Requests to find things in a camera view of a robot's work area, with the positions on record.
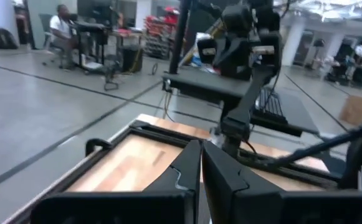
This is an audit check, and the brown cardboard box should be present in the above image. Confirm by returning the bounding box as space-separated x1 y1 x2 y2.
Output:
338 94 362 127

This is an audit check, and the red storage shelf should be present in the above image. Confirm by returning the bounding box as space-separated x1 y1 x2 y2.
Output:
143 5 181 60

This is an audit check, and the grey office chair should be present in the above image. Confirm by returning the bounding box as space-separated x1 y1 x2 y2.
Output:
39 14 63 68

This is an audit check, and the backlit computer keyboard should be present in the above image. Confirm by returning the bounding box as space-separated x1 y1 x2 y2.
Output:
254 88 287 124

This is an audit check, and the black background desk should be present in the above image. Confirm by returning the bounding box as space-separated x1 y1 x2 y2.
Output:
70 21 112 74

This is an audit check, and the black backpack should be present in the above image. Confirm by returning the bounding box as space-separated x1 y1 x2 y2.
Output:
0 27 19 50

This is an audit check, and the black frame handle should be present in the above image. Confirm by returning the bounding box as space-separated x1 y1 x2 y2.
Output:
85 138 113 157

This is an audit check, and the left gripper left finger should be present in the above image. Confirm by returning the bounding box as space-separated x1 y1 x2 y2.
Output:
145 139 202 224

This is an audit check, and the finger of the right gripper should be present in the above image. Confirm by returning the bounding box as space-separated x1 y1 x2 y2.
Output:
235 37 253 78
216 35 236 78

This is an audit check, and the black stand pole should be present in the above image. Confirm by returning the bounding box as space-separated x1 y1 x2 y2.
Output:
169 0 191 75

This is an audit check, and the black waste bin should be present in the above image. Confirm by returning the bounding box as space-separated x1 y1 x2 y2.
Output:
121 45 144 74

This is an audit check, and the black floor stand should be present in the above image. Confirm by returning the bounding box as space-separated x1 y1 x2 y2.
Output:
103 60 120 91

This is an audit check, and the grey workstation desk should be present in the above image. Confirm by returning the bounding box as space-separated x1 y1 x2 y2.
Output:
161 70 320 138

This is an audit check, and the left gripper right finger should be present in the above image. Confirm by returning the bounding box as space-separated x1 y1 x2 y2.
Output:
202 140 283 224

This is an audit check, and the yellow orange cable bundle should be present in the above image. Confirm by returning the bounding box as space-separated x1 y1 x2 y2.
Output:
163 90 174 122

